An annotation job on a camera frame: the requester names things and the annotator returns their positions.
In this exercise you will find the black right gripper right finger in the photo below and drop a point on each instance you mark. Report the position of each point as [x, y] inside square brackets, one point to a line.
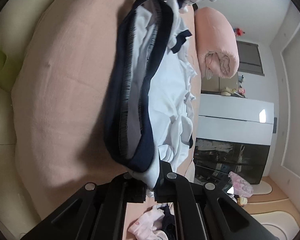
[202, 213]

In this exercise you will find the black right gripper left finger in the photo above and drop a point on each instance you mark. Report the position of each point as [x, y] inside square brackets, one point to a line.
[93, 212]

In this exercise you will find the white navy-trimmed shirt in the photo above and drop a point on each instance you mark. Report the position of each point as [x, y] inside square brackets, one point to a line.
[149, 112]

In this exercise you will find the navy blue garment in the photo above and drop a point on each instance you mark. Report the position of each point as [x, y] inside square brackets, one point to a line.
[168, 223]

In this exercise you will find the white plush toy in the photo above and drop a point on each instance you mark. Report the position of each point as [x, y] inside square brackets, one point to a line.
[242, 201]

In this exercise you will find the pink children's umbrella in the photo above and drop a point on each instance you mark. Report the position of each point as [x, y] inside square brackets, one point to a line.
[242, 188]

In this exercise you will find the pink patterned garment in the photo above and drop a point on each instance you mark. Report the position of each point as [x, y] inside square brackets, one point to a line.
[149, 224]

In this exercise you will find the black glass wardrobe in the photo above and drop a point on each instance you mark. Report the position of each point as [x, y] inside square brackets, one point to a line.
[214, 160]

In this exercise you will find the rolled pink blanket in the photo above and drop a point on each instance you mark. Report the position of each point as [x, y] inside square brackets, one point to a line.
[215, 44]

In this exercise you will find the red blue plush doll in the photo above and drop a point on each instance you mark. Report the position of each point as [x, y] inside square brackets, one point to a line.
[238, 32]

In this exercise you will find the white wardrobe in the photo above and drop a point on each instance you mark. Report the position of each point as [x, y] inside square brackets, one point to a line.
[231, 119]

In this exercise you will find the dark grey door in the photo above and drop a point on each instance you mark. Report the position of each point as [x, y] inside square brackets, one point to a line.
[249, 58]

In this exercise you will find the green slipper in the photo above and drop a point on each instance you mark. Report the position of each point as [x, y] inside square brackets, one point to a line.
[7, 74]

